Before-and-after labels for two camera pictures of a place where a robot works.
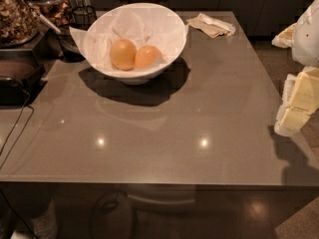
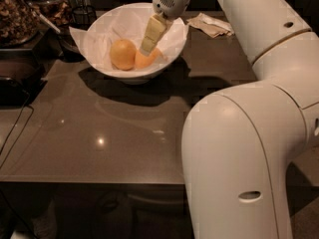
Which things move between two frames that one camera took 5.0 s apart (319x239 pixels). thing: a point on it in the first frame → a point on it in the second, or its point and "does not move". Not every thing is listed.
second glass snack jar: (52, 1) does not move
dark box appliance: (22, 77) does not move
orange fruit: (148, 57) does not move
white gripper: (307, 37) → (169, 3)
